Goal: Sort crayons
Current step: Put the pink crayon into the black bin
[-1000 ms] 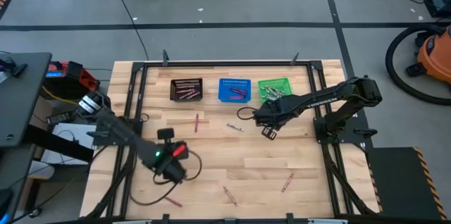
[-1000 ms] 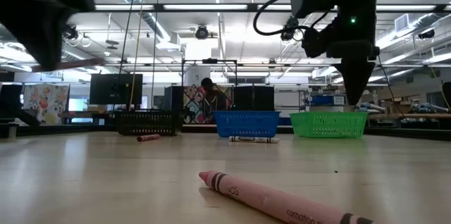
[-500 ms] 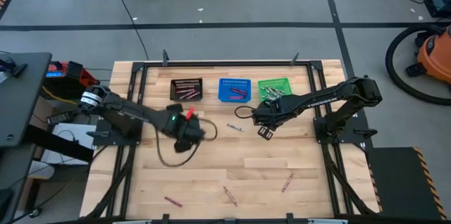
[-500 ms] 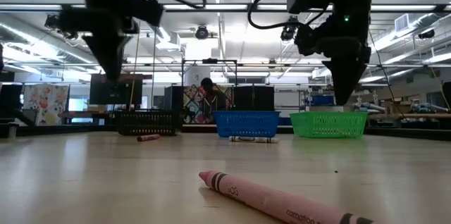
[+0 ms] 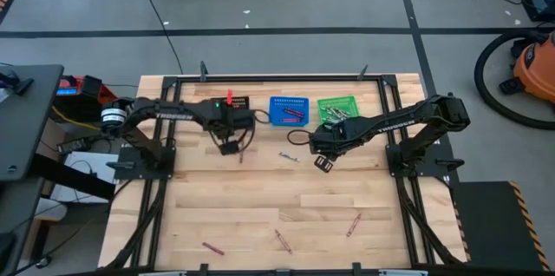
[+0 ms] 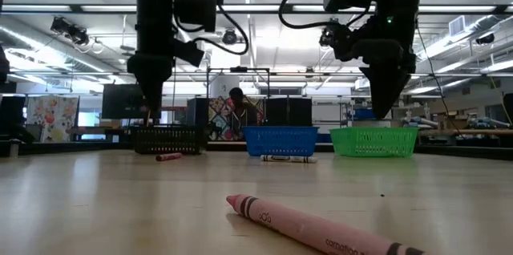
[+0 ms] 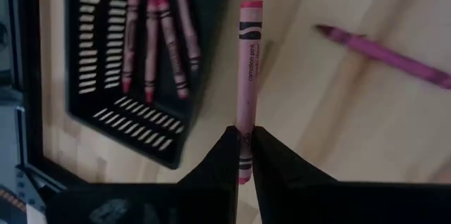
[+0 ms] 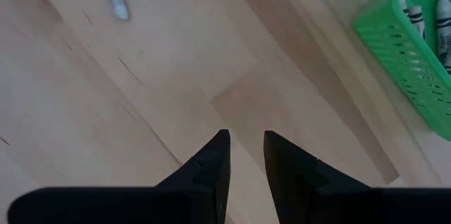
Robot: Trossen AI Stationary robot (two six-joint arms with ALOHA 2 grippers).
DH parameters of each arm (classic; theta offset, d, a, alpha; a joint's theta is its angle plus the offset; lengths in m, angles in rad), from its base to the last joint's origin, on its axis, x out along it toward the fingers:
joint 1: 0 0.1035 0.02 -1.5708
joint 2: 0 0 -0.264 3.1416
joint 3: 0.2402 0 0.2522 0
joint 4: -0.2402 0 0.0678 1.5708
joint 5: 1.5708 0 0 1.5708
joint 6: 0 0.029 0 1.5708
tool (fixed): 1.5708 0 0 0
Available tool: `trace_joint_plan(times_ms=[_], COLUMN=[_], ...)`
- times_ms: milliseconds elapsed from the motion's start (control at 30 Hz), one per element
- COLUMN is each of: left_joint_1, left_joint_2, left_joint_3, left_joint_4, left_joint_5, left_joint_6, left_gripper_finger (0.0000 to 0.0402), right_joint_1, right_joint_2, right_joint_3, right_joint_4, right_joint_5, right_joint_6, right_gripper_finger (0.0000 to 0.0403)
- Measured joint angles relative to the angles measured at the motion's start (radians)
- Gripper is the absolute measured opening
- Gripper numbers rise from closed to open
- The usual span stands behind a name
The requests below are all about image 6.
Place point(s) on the black overhead frame bar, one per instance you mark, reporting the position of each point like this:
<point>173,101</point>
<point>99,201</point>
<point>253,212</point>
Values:
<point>80,13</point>

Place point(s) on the carnation pink crayon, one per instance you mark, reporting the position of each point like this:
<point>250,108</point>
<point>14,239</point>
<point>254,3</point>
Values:
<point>300,227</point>

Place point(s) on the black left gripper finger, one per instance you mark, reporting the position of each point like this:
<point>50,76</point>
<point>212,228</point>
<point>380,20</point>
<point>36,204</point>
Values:
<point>152,78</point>

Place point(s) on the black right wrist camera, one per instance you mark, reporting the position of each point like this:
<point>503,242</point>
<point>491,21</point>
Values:
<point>344,42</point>

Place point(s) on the black slotted plastic basket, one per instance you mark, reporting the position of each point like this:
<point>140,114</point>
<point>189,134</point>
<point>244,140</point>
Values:
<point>166,140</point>

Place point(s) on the black metal stand frame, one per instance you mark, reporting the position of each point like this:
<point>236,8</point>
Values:
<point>238,69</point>

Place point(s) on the ceiling air vent unit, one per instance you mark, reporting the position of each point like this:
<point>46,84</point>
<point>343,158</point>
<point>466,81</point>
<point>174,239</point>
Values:
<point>457,26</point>

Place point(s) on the magenta crayon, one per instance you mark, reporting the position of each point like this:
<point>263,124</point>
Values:
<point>168,157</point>

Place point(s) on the colourful patchwork quilt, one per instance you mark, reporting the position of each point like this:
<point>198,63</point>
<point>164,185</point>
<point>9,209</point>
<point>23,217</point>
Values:
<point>218,118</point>

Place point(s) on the grey bin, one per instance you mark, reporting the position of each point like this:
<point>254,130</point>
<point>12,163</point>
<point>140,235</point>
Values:
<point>12,148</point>

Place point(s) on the black cabinet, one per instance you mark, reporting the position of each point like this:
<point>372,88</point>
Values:
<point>12,114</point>

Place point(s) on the narrow black panel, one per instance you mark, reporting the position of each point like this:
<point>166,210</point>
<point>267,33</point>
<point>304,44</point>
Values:
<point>196,110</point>

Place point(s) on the orange-flowered white cloth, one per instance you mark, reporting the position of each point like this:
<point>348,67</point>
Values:
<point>52,118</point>

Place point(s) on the round black ceiling fixture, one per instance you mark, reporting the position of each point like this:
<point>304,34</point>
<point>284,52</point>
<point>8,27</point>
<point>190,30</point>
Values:
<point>229,37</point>

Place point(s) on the white column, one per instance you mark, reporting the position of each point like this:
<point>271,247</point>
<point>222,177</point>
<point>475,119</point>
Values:
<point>224,82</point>

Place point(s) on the black table side rail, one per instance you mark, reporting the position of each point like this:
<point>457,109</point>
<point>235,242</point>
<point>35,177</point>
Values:
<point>80,146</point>

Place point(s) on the black monitor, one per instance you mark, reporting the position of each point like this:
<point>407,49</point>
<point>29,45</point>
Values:
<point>116,102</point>

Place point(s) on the black ceiling spotlights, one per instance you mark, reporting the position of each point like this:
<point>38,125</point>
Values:
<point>74,34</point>

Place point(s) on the grey background robot arm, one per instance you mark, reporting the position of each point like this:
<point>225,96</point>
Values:
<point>417,122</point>
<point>489,122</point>

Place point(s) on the blue sign box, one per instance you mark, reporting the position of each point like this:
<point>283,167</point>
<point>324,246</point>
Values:
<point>362,114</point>

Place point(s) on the green slotted plastic basket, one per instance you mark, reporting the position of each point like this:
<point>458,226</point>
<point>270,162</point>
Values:
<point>372,142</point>

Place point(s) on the silver air duct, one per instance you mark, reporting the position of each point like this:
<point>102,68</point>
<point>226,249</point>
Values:
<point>24,40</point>

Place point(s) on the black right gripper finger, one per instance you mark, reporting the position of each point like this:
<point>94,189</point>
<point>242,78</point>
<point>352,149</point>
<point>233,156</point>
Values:
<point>386,86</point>

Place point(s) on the black overhead camera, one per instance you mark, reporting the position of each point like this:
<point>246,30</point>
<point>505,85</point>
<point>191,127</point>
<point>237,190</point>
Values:
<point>324,38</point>

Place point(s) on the wide black panel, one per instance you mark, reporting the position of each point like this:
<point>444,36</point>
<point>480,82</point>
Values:
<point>288,110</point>

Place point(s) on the wooden workbench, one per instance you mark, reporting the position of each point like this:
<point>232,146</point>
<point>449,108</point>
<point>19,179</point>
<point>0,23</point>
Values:
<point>481,131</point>

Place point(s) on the person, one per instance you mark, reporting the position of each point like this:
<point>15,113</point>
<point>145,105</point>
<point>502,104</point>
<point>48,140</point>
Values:
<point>236,94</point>

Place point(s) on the black ceiling dome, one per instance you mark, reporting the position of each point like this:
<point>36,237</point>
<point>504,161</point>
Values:
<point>485,39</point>

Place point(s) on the blue slotted plastic basket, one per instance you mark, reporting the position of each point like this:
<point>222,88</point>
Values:
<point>280,140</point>

